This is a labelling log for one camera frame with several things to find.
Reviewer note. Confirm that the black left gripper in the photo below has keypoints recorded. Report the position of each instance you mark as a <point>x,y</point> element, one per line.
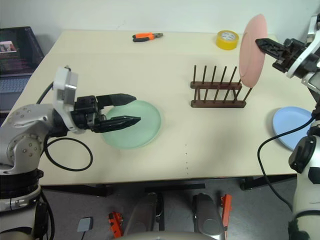
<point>83,112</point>

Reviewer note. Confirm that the pink plate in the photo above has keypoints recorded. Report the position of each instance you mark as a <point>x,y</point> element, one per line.
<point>250,62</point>

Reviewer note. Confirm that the grey rounded robot leg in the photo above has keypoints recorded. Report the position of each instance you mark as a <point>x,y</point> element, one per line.
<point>142,212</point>
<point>207,215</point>

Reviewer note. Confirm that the wooden dish rack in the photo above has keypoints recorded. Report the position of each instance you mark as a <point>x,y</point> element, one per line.
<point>217,103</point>

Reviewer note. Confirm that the blue plate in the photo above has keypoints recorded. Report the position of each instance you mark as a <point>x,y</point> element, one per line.
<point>287,122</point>

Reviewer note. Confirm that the grey square pad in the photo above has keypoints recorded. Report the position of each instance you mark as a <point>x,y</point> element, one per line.
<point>85,224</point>

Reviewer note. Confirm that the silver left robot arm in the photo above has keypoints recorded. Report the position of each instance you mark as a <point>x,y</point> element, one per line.
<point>22,130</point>

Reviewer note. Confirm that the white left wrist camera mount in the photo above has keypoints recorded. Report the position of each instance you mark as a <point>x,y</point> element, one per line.
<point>65,85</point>

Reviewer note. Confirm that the green plate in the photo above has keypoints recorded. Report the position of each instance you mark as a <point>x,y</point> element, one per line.
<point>148,125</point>

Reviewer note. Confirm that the yellow tape roll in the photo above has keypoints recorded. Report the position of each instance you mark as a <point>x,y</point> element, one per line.
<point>220,44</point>

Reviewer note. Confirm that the black table frame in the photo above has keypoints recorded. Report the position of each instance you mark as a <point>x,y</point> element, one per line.
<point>175,187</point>

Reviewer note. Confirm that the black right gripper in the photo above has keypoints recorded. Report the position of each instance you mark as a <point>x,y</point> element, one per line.
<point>290,53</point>

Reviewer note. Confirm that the dark laptop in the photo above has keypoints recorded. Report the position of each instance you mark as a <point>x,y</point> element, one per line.
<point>17,57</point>

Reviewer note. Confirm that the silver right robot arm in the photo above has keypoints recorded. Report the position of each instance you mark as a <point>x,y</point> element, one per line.
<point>307,200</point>

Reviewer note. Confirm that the orange black pliers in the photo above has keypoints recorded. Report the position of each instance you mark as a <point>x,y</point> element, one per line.
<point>143,36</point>

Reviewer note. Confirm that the orange black tool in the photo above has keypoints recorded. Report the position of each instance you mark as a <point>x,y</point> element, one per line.
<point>226,207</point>
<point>116,225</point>

